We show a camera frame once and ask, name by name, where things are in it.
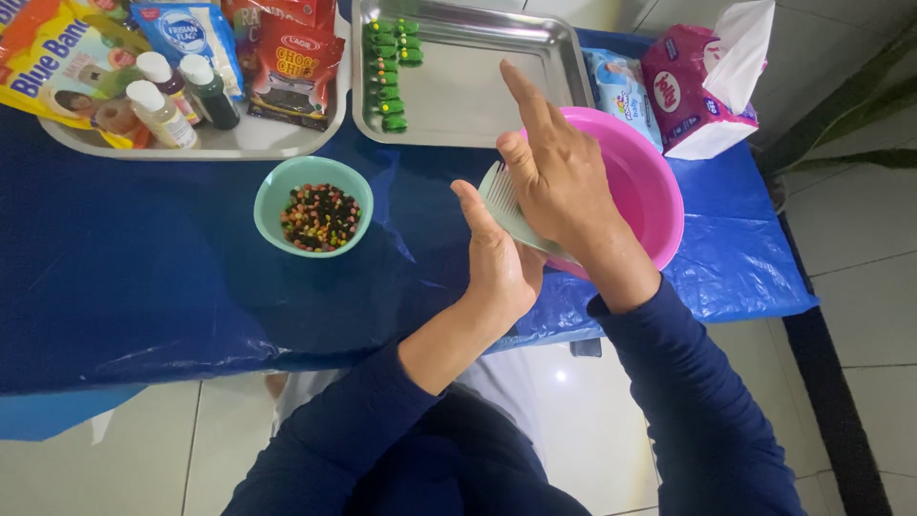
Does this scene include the person's right hand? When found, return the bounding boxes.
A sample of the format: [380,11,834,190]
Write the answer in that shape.
[496,60,634,253]

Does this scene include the person's left hand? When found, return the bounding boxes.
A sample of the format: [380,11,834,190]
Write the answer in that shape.
[451,179,548,321]

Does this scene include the light green plastic comb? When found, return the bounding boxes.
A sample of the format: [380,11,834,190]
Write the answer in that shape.
[478,161,580,265]

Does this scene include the pink plastic basin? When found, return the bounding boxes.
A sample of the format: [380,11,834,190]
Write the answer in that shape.
[519,106,686,282]

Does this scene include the blue baby wipes pack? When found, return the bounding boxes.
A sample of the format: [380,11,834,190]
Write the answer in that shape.
[582,47,664,153]

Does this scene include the square steel tray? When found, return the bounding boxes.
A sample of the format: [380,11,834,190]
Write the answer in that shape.
[351,0,596,149]

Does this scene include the pink tissue pack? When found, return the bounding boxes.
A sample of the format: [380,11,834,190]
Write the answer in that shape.
[640,24,760,161]

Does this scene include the heap of coloured chocolate chips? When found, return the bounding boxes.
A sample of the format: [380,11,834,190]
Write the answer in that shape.
[279,183,362,253]

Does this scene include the rows of green shaped cookies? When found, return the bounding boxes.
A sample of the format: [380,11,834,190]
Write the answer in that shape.
[364,18,425,133]

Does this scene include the person's body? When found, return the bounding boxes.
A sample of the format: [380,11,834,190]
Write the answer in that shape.
[272,344,596,516]

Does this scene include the white tissue sheet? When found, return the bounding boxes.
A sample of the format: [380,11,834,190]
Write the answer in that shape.
[702,0,776,116]

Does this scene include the teal bowl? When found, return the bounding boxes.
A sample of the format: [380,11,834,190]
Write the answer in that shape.
[254,156,375,259]

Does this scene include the rounded steel tray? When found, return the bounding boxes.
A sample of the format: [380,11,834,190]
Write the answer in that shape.
[37,0,352,161]

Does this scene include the red chocolate chip packet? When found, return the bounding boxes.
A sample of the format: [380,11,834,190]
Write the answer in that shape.
[248,13,346,132]

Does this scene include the green plant leaves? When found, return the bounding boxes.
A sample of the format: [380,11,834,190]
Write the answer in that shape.
[756,21,917,176]

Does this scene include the dark green colouring bottle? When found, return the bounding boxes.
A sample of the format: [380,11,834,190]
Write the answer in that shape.
[179,54,242,131]

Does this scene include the red sprinkle packet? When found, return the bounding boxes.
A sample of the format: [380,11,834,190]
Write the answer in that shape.
[221,0,338,73]

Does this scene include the blue plastic table cover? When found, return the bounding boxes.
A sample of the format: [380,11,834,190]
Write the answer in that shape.
[0,0,821,441]

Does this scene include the yellow colouring bottle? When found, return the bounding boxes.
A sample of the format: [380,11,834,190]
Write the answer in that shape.
[126,79,199,150]

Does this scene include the dark red colouring bottle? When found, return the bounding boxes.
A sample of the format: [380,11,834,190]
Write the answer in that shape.
[136,52,203,126]

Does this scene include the blue white milk sachet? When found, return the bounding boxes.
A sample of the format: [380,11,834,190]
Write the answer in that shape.
[131,2,246,101]

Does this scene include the yellow margarine packet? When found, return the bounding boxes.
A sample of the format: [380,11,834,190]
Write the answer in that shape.
[0,0,153,150]

